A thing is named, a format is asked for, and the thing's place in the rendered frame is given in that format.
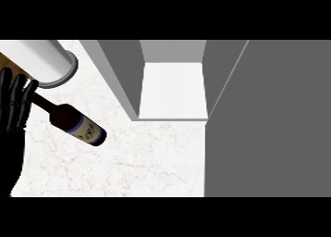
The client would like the white cylinder with grey rim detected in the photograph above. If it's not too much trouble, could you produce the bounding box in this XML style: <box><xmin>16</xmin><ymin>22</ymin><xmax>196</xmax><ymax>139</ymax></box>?
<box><xmin>0</xmin><ymin>40</ymin><xmax>79</xmax><ymax>90</ymax></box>

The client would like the dark wine bottle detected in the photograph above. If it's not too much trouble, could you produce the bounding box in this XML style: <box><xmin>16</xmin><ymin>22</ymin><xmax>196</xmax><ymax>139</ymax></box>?
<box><xmin>29</xmin><ymin>92</ymin><xmax>107</xmax><ymax>147</ymax></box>

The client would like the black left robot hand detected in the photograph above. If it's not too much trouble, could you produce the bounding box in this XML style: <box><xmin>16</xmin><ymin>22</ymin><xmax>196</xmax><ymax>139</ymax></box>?
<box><xmin>0</xmin><ymin>67</ymin><xmax>39</xmax><ymax>198</ymax></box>

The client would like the grey open cabinet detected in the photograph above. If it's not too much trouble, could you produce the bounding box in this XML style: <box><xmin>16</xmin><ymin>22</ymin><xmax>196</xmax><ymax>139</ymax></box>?
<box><xmin>78</xmin><ymin>40</ymin><xmax>249</xmax><ymax>122</ymax></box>

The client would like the dark grey cabinet door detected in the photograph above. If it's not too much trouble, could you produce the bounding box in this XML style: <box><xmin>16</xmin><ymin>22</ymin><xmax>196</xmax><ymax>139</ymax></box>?
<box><xmin>203</xmin><ymin>40</ymin><xmax>331</xmax><ymax>198</ymax></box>

